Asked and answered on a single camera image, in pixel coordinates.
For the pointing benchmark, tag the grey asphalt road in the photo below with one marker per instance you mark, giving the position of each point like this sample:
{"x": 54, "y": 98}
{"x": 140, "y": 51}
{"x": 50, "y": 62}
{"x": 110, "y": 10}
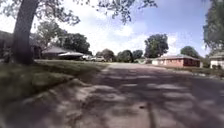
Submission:
{"x": 133, "y": 90}

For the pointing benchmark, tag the white building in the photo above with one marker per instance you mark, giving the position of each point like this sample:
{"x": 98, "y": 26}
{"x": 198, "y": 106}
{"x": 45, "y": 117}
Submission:
{"x": 217, "y": 60}

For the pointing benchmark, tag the white car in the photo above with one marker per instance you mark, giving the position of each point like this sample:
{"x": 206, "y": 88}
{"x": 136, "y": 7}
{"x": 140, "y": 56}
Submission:
{"x": 96, "y": 59}

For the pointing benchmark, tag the leafy tree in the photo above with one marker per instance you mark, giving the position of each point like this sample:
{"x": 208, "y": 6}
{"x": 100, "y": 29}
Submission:
{"x": 215, "y": 23}

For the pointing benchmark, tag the house with grey roof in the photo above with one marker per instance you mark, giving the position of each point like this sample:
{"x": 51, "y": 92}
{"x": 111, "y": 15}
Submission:
{"x": 61, "y": 53}

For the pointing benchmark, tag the large tree with thick trunk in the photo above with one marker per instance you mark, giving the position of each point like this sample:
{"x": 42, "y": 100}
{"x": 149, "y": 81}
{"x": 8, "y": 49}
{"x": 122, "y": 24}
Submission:
{"x": 23, "y": 36}

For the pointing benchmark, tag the row of trees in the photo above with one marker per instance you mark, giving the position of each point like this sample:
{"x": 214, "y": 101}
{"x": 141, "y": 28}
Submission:
{"x": 125, "y": 56}

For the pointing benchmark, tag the dark house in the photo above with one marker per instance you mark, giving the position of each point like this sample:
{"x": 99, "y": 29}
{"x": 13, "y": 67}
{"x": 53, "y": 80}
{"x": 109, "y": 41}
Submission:
{"x": 5, "y": 45}

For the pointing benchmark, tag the tall dark tree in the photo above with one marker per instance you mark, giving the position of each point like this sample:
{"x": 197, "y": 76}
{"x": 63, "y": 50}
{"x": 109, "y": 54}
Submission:
{"x": 156, "y": 45}

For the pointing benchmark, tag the red brick house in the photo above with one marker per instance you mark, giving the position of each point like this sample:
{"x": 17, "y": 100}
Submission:
{"x": 176, "y": 61}

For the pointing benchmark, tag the pale concrete kerb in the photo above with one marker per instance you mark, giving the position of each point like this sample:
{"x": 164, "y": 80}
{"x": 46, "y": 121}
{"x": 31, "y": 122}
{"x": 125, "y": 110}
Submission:
{"x": 50, "y": 100}

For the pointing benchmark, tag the grass verge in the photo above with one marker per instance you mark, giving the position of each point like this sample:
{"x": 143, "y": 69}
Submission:
{"x": 200, "y": 70}

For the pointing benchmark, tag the grass lawn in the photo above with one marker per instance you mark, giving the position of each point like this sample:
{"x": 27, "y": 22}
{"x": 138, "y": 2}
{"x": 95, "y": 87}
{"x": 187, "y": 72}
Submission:
{"x": 30, "y": 75}

